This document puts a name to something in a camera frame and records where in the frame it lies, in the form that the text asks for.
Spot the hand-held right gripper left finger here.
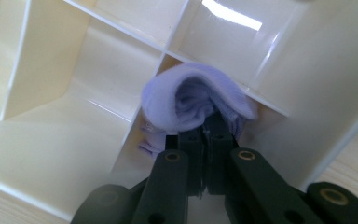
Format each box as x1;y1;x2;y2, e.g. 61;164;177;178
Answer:
164;129;207;200

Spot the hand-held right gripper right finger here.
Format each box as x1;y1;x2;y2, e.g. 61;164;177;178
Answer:
202;110;241;196

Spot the light purple sock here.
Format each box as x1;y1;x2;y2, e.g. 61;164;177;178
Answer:
137;62;259;161

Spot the cream divided storage box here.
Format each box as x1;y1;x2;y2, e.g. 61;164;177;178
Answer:
0;0;358;222

